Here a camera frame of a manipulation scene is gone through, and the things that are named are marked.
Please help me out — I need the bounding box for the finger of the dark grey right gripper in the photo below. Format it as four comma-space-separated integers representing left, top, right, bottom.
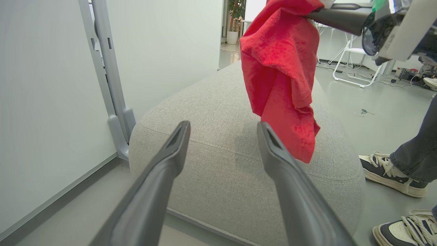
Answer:
257, 121, 357, 246

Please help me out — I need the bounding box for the grey white right gripper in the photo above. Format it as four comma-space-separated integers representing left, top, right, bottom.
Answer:
306, 0, 437, 66

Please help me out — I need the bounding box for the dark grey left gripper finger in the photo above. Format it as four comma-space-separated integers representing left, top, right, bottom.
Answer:
89, 120, 191, 246

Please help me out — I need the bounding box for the red cloth garment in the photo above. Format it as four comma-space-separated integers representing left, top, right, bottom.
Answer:
240, 0, 325, 164

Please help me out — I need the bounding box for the white folding chair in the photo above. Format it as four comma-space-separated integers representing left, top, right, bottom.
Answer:
316, 22, 388, 88

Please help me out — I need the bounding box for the grey fabric ottoman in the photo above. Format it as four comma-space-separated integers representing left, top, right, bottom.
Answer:
129, 60, 366, 246

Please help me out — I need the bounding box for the navy white sneaker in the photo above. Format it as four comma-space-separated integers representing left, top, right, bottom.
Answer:
358, 152, 429, 198
372, 209, 437, 246

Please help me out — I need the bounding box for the potted green plant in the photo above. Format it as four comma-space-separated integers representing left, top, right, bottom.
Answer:
226, 0, 246, 45

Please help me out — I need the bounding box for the grey metal partition stand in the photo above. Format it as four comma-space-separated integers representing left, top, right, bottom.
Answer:
78, 0, 136, 161

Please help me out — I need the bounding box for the grey jeans leg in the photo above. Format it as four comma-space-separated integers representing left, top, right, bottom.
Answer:
390, 94, 437, 183

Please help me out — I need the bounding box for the pile of cables and devices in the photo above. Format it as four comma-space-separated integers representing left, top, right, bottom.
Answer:
389, 63, 437, 92

